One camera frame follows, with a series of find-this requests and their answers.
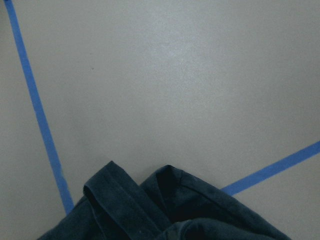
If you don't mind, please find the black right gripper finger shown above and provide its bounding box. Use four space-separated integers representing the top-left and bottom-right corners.
166 230 178 240

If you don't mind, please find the black graphic t-shirt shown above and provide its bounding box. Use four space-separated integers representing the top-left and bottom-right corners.
42 162 287 240

